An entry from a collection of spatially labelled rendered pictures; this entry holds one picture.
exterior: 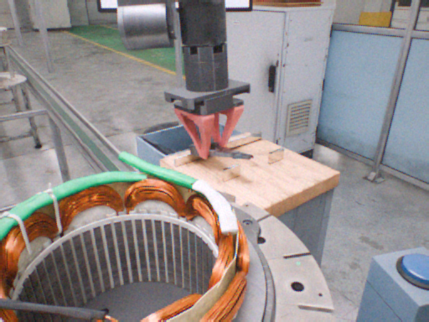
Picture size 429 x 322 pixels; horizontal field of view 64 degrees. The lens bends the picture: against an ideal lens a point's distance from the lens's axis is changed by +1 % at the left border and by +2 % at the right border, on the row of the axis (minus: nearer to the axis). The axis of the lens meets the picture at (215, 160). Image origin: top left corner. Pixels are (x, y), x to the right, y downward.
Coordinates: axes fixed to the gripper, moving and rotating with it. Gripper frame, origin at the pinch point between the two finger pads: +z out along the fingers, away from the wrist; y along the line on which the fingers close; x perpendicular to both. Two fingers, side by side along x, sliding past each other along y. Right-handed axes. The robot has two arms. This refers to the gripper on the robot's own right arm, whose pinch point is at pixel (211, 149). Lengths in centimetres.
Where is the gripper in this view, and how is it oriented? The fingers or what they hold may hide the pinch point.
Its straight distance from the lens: 49.5
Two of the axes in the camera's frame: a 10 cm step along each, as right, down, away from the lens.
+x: 6.2, 3.0, -7.2
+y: -7.8, 3.1, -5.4
